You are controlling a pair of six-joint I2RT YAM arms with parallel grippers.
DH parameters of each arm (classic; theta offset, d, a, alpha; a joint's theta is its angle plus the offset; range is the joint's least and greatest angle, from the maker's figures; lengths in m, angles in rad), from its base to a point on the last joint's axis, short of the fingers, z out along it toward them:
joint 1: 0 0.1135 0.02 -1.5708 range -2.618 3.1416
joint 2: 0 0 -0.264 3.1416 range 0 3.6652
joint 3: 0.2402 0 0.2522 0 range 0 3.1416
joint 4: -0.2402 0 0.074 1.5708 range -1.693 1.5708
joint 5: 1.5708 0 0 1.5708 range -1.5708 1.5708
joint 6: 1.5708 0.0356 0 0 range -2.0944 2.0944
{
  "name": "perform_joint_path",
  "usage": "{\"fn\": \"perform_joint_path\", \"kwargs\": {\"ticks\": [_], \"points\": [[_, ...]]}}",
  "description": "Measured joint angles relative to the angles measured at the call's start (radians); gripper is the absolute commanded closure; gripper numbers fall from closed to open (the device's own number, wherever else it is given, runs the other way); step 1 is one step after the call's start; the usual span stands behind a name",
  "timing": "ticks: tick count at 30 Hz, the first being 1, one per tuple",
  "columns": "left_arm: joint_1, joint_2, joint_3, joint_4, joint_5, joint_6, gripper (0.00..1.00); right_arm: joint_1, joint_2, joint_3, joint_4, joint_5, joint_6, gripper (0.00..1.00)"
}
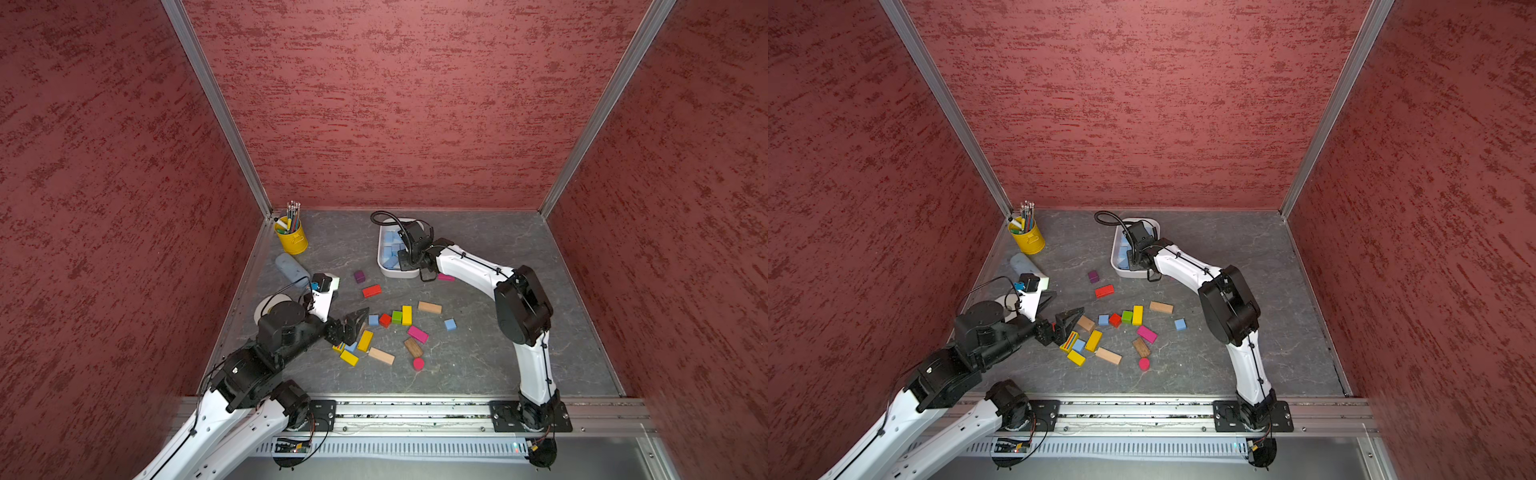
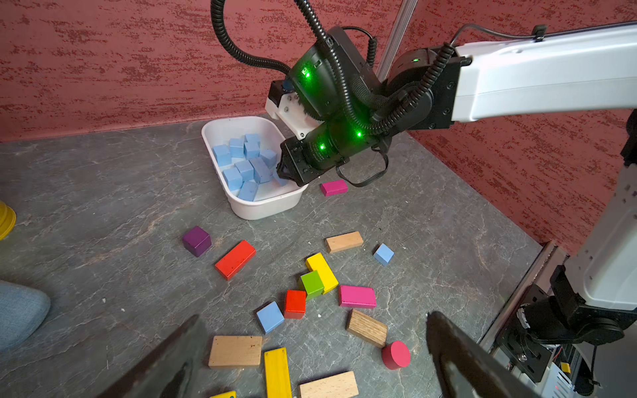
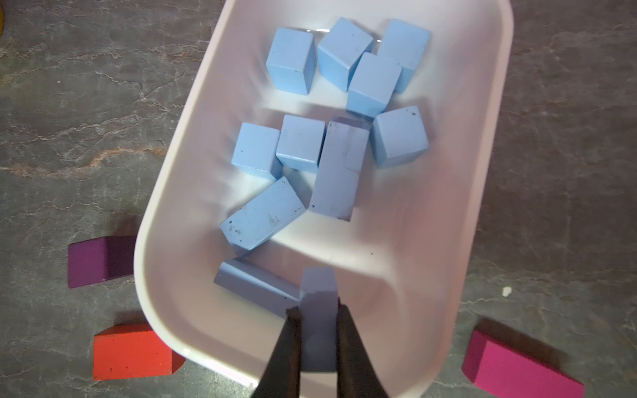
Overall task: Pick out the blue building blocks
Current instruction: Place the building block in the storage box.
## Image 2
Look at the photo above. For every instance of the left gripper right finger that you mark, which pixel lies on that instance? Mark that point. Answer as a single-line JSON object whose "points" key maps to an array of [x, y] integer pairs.
{"points": [[463, 368]]}

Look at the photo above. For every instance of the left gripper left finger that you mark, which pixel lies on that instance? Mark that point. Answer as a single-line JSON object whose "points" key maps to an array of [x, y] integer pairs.
{"points": [[170, 370]]}

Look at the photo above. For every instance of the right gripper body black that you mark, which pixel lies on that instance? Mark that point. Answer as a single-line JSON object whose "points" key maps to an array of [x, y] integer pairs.
{"points": [[329, 146]]}

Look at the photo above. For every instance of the blue notched block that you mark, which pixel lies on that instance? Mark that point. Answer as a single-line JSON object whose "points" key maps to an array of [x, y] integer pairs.
{"points": [[281, 182]]}

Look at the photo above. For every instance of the blue cube lowest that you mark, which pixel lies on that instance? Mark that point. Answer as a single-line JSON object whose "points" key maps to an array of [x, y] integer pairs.
{"points": [[269, 157]]}

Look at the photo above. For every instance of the blue cube cluster c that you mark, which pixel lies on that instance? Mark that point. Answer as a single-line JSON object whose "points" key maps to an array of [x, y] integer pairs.
{"points": [[251, 150]]}

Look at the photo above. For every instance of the white plastic tub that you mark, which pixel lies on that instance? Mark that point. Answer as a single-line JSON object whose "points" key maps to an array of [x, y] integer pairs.
{"points": [[270, 198]]}

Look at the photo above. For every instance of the blue cube cluster b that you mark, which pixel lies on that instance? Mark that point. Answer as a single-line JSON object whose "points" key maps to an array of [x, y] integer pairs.
{"points": [[246, 170]]}

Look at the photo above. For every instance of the blue cube top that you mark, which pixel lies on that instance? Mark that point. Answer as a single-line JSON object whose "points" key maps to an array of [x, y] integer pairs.
{"points": [[236, 146]]}

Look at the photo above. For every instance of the blue cube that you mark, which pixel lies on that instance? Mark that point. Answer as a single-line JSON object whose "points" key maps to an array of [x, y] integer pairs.
{"points": [[223, 155], [253, 138], [236, 146], [233, 178], [270, 317]]}

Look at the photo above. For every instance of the blue cube cluster a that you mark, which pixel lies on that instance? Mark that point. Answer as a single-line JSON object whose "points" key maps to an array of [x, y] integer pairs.
{"points": [[383, 254]]}

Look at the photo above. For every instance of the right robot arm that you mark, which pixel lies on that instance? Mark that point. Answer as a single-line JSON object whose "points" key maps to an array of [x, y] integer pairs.
{"points": [[337, 107]]}

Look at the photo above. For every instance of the magenta block top right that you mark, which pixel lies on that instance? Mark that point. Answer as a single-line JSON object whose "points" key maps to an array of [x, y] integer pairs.
{"points": [[333, 188]]}

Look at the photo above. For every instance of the magenta block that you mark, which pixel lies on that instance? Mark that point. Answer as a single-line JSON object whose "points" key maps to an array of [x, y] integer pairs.
{"points": [[333, 188], [357, 297]]}

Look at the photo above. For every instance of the red cylinder block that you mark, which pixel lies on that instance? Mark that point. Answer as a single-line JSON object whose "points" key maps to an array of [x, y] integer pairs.
{"points": [[396, 355]]}

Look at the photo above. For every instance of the tan block left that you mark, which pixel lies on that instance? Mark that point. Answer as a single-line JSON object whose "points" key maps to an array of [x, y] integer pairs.
{"points": [[235, 351]]}

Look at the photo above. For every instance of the yellow block bottom left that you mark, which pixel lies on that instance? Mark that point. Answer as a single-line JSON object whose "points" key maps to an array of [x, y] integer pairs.
{"points": [[226, 394]]}

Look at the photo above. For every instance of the tan block right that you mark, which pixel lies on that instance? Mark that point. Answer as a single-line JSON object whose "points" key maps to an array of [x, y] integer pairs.
{"points": [[343, 242]]}

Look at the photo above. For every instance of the yellow upright block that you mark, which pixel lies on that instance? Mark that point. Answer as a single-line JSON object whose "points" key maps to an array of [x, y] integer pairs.
{"points": [[318, 263]]}

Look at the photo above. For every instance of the dark wood block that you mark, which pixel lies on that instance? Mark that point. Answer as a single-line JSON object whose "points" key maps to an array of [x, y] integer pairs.
{"points": [[367, 328]]}

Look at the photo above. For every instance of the yellow long block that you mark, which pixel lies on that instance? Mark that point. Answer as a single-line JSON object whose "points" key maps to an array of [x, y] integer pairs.
{"points": [[277, 374]]}

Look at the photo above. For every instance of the tan long block bottom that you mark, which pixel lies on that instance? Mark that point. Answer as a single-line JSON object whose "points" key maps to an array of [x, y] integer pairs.
{"points": [[342, 385]]}

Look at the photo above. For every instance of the red long block upper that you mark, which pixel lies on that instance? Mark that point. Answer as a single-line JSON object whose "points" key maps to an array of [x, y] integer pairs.
{"points": [[229, 265]]}

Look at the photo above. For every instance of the green cube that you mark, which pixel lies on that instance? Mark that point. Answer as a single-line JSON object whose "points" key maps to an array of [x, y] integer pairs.
{"points": [[312, 284]]}

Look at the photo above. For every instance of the purple cube block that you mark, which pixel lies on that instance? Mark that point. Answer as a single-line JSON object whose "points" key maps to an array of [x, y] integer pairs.
{"points": [[197, 241]]}

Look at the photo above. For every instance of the magenta block centre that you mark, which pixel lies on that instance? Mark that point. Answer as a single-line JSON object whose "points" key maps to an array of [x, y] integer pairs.
{"points": [[357, 297]]}

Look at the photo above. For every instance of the grey glasses case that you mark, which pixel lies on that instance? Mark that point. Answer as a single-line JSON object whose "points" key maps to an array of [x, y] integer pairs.
{"points": [[23, 309]]}

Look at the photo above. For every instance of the yellow pencil bucket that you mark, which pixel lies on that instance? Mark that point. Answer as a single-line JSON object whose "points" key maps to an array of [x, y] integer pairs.
{"points": [[8, 220]]}

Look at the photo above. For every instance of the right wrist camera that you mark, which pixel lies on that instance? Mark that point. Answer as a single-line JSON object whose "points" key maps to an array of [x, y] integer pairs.
{"points": [[285, 105]]}

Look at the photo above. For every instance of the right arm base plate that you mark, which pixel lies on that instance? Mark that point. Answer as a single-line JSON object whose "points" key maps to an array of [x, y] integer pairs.
{"points": [[548, 370]]}

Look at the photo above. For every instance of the aluminium front rail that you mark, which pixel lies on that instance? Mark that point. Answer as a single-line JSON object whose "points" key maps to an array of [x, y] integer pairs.
{"points": [[522, 298]]}

